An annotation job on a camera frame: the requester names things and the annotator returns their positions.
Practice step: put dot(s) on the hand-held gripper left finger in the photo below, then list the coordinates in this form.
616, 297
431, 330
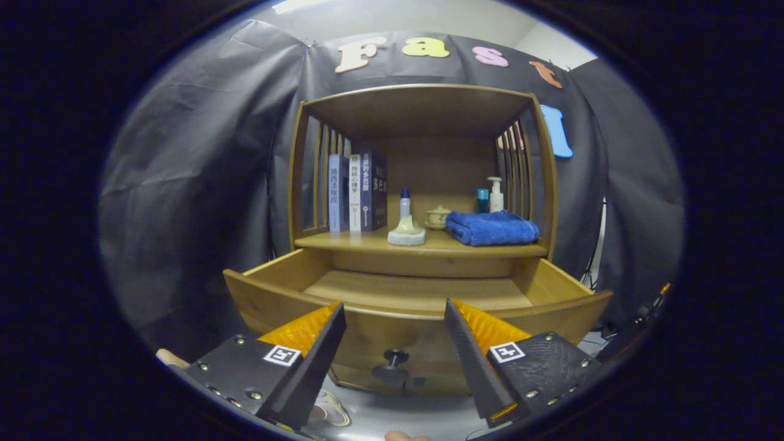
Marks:
309, 367

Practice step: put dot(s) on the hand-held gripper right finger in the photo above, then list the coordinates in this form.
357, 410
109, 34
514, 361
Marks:
474, 367

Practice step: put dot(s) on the black drawer knob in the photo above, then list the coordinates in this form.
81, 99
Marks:
392, 364

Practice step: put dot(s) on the wooden drawer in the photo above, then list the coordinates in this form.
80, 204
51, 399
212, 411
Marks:
416, 291

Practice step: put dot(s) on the pale green scrub brush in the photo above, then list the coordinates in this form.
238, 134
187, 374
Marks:
407, 231

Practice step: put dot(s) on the wooden countertop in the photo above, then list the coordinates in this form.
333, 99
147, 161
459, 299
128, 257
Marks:
361, 240

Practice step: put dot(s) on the wooden cabinet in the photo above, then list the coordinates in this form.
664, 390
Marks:
422, 110

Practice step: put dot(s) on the person's white shoe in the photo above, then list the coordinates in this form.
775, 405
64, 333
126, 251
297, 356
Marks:
331, 407

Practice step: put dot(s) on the folded blue towel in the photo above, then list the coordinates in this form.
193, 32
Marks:
492, 228

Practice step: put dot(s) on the beige lidded teacup with saucer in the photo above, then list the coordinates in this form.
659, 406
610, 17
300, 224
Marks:
438, 217

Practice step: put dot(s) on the teal bottle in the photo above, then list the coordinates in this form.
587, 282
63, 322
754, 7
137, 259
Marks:
482, 200

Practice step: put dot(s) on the black backdrop stand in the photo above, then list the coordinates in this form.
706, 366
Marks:
595, 251

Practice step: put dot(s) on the white pump bottle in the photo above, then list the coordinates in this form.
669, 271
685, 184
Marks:
496, 197

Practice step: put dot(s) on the light purple book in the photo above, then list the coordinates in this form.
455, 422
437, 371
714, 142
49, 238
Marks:
335, 196

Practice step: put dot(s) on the white book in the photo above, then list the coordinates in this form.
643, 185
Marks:
354, 195

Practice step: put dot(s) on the white bottle with blue cap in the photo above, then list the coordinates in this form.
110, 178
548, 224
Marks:
405, 199

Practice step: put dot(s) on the dark blue book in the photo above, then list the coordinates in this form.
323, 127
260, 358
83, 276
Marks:
373, 190

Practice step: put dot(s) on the black backdrop cloth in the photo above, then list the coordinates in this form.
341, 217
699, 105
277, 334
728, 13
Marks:
202, 184

